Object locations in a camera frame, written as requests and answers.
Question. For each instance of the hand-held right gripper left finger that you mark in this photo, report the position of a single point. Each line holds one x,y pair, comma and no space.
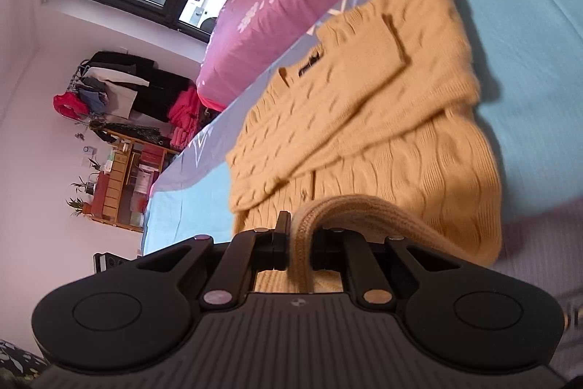
281,243

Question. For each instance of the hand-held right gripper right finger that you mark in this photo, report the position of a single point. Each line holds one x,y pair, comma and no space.
330,254

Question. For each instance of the pink clothes pile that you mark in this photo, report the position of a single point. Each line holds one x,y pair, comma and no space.
186,113

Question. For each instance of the rack of hanging clothes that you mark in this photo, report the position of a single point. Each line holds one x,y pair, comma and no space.
152,90

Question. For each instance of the wooden shelf unit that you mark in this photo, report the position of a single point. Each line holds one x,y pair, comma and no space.
120,184

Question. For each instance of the black device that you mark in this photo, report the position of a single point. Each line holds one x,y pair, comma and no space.
108,263

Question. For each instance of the small potted plant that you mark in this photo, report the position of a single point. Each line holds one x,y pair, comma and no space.
77,204

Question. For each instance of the purple pillow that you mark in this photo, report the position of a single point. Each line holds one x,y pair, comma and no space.
296,6

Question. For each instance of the red garment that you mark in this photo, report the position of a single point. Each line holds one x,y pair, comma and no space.
69,105

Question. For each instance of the dark leaf-print cloth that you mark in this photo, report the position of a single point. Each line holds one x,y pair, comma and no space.
16,364

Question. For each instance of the blue striped bedsheet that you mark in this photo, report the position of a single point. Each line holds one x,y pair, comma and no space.
524,29

